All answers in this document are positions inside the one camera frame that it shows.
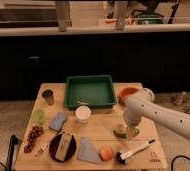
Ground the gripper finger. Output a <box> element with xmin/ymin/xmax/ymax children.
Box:
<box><xmin>116</xmin><ymin>124</ymin><xmax>126</xmax><ymax>133</ymax></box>
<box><xmin>126</xmin><ymin>128</ymin><xmax>136</xmax><ymax>140</ymax></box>

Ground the green chili pepper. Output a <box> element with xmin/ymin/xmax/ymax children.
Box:
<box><xmin>113</xmin><ymin>128</ymin><xmax>140</xmax><ymax>139</ymax></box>

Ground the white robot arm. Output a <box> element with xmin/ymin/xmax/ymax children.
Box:
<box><xmin>118</xmin><ymin>88</ymin><xmax>190</xmax><ymax>140</ymax></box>

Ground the dark metal cup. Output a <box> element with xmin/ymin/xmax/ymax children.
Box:
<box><xmin>42</xmin><ymin>89</ymin><xmax>54</xmax><ymax>105</ymax></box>

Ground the white black dish brush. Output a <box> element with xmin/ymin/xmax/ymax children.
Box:
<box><xmin>115</xmin><ymin>139</ymin><xmax>155</xmax><ymax>164</ymax></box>

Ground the orange fruit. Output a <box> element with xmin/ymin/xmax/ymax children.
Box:
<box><xmin>99</xmin><ymin>147</ymin><xmax>114</xmax><ymax>161</ymax></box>

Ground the orange bowl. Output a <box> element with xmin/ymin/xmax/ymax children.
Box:
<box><xmin>118</xmin><ymin>87</ymin><xmax>138</xmax><ymax>105</ymax></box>

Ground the blue folded cloth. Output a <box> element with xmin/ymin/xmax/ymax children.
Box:
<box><xmin>77</xmin><ymin>137</ymin><xmax>101</xmax><ymax>164</ymax></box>

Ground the green plastic tray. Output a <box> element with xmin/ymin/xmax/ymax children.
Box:
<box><xmin>64</xmin><ymin>75</ymin><xmax>116</xmax><ymax>110</ymax></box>

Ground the brown wooden block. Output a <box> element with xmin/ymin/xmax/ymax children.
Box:
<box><xmin>55</xmin><ymin>133</ymin><xmax>72</xmax><ymax>161</ymax></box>

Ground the blue sponge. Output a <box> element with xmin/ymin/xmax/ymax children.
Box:
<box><xmin>50</xmin><ymin>112</ymin><xmax>68</xmax><ymax>132</ymax></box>

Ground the black round plate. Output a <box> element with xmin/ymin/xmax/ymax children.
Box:
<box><xmin>49</xmin><ymin>134</ymin><xmax>77</xmax><ymax>162</ymax></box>

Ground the small clear wrapped item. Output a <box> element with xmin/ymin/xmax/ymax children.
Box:
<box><xmin>35</xmin><ymin>144</ymin><xmax>49</xmax><ymax>157</ymax></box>

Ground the bunch of red grapes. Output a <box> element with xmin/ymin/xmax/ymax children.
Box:
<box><xmin>24</xmin><ymin>126</ymin><xmax>44</xmax><ymax>153</ymax></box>

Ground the black stand pole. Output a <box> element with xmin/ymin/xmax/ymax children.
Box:
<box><xmin>5</xmin><ymin>135</ymin><xmax>19</xmax><ymax>171</ymax></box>

